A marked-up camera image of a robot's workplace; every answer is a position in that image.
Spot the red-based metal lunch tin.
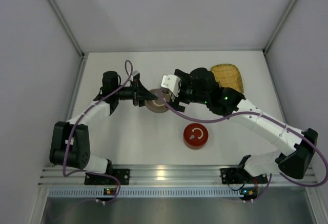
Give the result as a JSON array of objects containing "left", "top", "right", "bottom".
[{"left": 183, "top": 137, "right": 208, "bottom": 150}]

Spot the right aluminium frame post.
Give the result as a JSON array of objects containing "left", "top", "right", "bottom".
[{"left": 262, "top": 0, "right": 299, "bottom": 57}]

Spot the red round lid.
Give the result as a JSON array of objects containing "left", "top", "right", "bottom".
[{"left": 183, "top": 123, "right": 209, "bottom": 144}]

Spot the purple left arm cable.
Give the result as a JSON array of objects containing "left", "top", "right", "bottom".
[{"left": 62, "top": 59, "right": 139, "bottom": 177}]

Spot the grey round lid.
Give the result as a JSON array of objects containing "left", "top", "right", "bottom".
[{"left": 145, "top": 89, "right": 170, "bottom": 113}]

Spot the aluminium frame post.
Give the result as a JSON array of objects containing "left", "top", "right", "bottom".
[
  {"left": 262, "top": 0, "right": 299, "bottom": 57},
  {"left": 46, "top": 0, "right": 85, "bottom": 59}
]

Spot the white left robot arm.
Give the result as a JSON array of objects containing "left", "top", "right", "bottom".
[{"left": 49, "top": 71, "right": 157, "bottom": 176}]

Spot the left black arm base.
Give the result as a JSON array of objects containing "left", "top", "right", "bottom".
[{"left": 84, "top": 169, "right": 130, "bottom": 186}]

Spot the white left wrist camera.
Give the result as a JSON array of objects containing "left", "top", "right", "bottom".
[{"left": 132, "top": 71, "right": 140, "bottom": 79}]

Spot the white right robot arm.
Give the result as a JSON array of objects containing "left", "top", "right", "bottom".
[{"left": 161, "top": 68, "right": 318, "bottom": 179}]

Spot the slotted grey cable duct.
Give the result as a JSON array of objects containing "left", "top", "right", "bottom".
[{"left": 48, "top": 187, "right": 242, "bottom": 198}]

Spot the aluminium mounting rail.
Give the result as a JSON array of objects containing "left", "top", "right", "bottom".
[{"left": 38, "top": 164, "right": 318, "bottom": 189}]

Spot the woven bamboo tray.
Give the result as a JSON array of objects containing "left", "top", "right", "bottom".
[{"left": 210, "top": 64, "right": 244, "bottom": 94}]

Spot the left aluminium frame post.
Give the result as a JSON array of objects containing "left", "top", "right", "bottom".
[{"left": 46, "top": 0, "right": 85, "bottom": 59}]

